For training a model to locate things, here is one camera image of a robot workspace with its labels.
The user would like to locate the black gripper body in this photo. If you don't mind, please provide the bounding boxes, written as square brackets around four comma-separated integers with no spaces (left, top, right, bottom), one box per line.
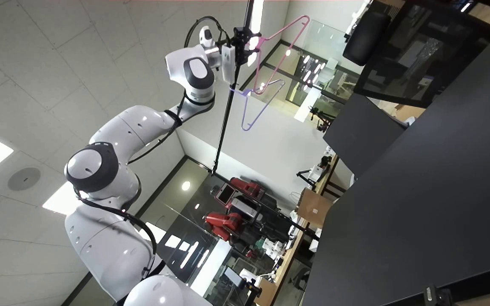
[232,26,254,68]

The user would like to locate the pink wire hanger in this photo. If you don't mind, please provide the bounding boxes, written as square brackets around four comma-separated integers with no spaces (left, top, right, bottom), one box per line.
[249,14,314,97]

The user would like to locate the black board panel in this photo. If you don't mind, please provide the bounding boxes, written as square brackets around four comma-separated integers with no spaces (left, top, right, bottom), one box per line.
[322,92,407,180]

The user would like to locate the red robot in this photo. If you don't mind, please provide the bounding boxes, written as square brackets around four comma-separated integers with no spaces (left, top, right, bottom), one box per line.
[201,175,285,243]

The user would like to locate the brown cardboard box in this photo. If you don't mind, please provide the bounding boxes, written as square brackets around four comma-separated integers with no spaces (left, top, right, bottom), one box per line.
[297,187,336,230]

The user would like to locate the black framed screen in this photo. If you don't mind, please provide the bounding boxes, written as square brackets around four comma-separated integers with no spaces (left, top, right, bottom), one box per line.
[353,0,490,111]

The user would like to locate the round ceiling speaker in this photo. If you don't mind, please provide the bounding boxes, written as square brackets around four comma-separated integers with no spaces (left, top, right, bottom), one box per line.
[7,165,43,194]

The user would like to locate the black table clamp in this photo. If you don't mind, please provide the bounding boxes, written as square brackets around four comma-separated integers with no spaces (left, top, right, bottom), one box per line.
[424,286,458,306]

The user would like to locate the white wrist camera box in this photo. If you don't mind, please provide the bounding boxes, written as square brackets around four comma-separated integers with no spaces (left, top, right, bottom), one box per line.
[222,43,239,88]

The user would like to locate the black rail stand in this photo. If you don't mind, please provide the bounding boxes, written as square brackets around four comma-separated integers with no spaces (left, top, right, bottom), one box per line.
[211,0,259,175]

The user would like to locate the purple wire hanger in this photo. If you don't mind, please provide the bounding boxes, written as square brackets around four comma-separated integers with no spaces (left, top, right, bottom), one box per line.
[237,77,288,134]

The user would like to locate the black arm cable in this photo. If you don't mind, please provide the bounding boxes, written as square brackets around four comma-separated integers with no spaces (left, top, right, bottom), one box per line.
[75,190,160,279]

